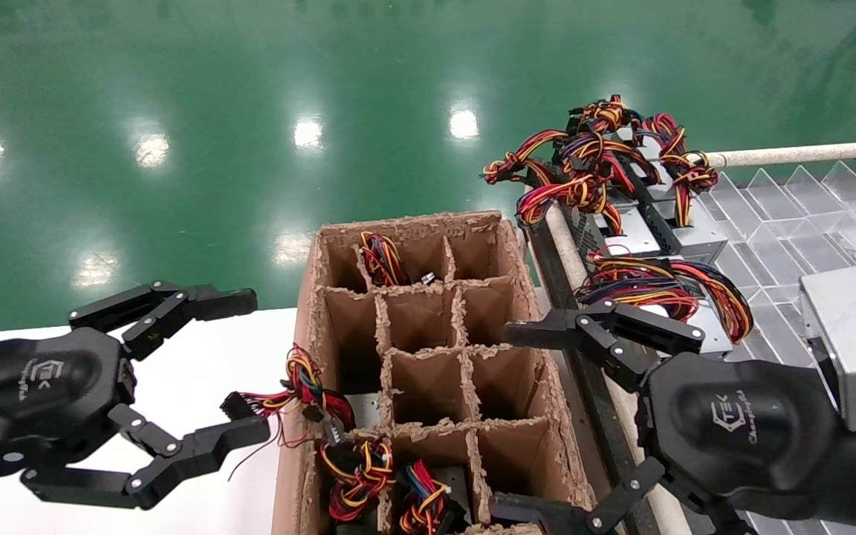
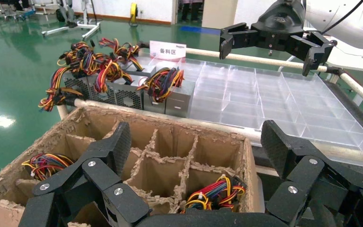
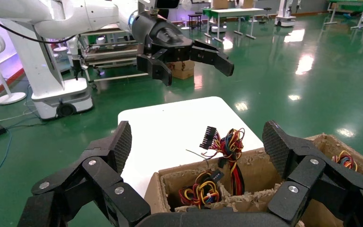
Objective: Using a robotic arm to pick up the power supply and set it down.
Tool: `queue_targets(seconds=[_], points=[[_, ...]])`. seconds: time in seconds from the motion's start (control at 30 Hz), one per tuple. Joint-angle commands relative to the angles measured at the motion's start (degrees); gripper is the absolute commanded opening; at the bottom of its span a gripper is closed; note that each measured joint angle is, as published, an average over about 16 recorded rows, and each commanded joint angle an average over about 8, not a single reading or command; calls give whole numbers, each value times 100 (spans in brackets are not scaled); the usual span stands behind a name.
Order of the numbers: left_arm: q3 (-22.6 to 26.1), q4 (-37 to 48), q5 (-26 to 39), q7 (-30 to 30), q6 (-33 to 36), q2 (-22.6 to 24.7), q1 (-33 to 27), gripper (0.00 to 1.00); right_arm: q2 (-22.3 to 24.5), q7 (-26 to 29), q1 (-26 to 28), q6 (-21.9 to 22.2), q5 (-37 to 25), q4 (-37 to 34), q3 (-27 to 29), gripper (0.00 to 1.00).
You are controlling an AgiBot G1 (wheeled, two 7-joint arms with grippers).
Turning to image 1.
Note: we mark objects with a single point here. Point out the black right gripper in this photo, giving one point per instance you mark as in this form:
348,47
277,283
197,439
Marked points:
733,431

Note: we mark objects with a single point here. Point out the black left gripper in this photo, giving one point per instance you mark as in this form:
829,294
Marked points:
19,386

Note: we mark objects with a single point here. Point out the power supply with black connector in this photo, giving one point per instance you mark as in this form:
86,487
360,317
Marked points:
309,386

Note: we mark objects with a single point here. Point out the cardboard box with dividers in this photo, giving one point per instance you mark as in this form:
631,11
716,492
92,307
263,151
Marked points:
428,386

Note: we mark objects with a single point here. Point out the clear acrylic divider tray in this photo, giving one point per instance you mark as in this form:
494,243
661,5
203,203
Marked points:
770,204

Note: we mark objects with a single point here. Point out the cream padded cart rail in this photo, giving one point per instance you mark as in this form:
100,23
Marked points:
569,249
785,155

